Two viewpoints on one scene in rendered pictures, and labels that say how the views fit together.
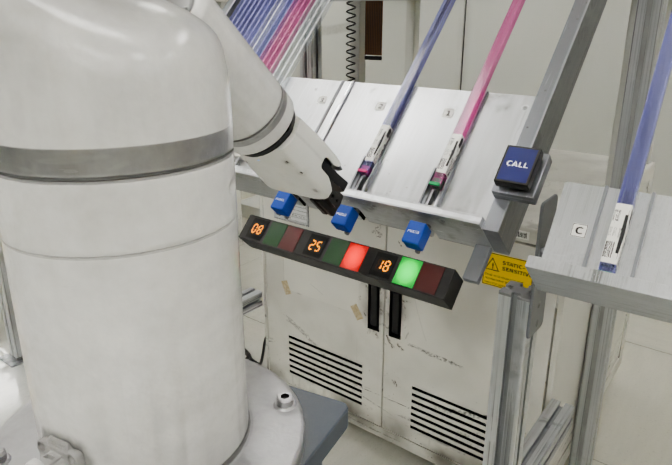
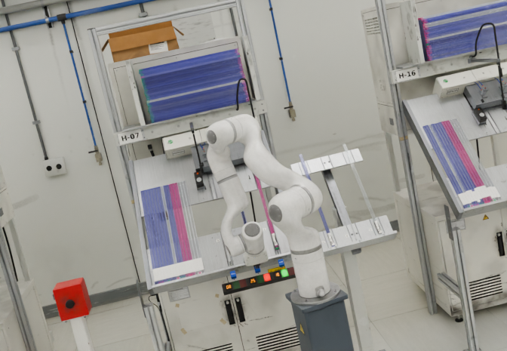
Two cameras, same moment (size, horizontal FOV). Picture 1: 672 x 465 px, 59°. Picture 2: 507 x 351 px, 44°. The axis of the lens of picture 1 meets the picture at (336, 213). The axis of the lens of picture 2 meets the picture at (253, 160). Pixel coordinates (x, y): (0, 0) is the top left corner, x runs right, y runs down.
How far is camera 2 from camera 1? 2.24 m
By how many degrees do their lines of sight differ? 42
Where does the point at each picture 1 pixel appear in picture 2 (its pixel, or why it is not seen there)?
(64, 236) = (318, 257)
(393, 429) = not seen: outside the picture
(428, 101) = not seen: hidden behind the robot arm
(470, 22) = (116, 177)
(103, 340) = (323, 269)
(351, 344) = (224, 337)
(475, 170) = (283, 241)
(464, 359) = (272, 312)
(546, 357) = not seen: hidden behind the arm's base
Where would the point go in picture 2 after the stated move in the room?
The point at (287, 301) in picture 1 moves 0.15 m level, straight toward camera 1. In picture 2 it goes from (185, 337) to (206, 342)
